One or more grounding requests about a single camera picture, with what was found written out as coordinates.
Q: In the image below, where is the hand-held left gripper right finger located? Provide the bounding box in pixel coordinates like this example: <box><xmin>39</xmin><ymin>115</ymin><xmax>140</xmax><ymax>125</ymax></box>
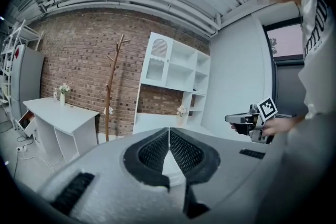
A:
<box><xmin>169</xmin><ymin>127</ymin><xmax>221</xmax><ymax>220</ymax></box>

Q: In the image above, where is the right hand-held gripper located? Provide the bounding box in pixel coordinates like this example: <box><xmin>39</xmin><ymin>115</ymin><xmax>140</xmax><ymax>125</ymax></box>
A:
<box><xmin>225</xmin><ymin>96</ymin><xmax>278</xmax><ymax>145</ymax></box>

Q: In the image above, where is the white shelf cabinet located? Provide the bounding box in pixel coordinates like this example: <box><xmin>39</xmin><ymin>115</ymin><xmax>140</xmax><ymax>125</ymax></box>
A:
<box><xmin>133</xmin><ymin>31</ymin><xmax>212</xmax><ymax>129</ymax></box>

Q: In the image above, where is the grey refrigerator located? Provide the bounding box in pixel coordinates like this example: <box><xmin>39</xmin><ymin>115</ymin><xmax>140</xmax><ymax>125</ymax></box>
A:
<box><xmin>10</xmin><ymin>44</ymin><xmax>46</xmax><ymax>119</ymax></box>

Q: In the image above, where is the person's right hand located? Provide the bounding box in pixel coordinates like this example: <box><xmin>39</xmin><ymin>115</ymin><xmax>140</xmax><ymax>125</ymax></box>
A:
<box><xmin>262</xmin><ymin>117</ymin><xmax>285</xmax><ymax>137</ymax></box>

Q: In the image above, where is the person's white printed shirt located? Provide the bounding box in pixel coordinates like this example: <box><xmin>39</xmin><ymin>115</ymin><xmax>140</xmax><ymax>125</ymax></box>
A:
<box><xmin>298</xmin><ymin>0</ymin><xmax>336</xmax><ymax>120</ymax></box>

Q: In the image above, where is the white vase with flowers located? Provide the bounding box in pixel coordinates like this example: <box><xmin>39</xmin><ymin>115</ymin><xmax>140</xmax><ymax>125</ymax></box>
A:
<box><xmin>58</xmin><ymin>83</ymin><xmax>71</xmax><ymax>107</ymax></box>

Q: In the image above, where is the person's right forearm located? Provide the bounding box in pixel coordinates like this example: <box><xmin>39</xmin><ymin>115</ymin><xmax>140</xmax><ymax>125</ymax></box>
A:
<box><xmin>282</xmin><ymin>113</ymin><xmax>307</xmax><ymax>132</ymax></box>

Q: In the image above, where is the black framed window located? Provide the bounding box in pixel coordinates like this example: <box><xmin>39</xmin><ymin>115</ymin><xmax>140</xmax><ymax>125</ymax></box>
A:
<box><xmin>262</xmin><ymin>17</ymin><xmax>307</xmax><ymax>119</ymax></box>

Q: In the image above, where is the white metal shelf rack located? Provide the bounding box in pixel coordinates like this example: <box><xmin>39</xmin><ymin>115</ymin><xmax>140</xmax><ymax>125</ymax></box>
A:
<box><xmin>0</xmin><ymin>19</ymin><xmax>45</xmax><ymax>130</ymax></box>

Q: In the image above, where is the wooden coat rack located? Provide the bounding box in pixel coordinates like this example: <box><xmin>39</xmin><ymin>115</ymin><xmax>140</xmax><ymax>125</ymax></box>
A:
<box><xmin>103</xmin><ymin>33</ymin><xmax>131</xmax><ymax>143</ymax></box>

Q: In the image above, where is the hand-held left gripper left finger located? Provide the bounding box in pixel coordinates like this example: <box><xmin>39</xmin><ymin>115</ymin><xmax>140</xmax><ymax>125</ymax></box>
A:
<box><xmin>122</xmin><ymin>127</ymin><xmax>171</xmax><ymax>190</ymax></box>

